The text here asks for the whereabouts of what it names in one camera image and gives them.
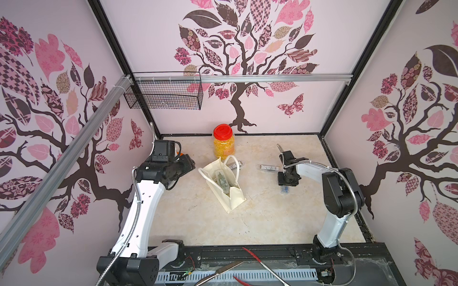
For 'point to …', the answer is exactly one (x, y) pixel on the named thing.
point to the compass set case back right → (269, 167)
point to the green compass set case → (223, 183)
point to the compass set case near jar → (233, 165)
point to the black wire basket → (164, 95)
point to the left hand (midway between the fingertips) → (189, 169)
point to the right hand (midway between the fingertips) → (283, 181)
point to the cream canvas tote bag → (234, 198)
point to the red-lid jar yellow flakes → (223, 141)
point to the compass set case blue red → (284, 190)
